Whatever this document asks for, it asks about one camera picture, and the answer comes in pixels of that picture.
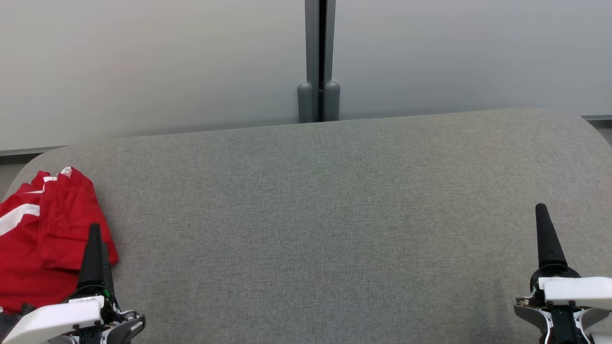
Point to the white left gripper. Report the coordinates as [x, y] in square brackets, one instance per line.
[57, 317]

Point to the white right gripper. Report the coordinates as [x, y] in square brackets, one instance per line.
[573, 291]

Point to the red shorts with white stripe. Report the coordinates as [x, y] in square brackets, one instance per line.
[48, 248]

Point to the white partition panel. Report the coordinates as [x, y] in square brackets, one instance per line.
[143, 62]
[478, 48]

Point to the grey rounded partition foot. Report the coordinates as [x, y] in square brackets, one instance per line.
[332, 101]
[305, 102]

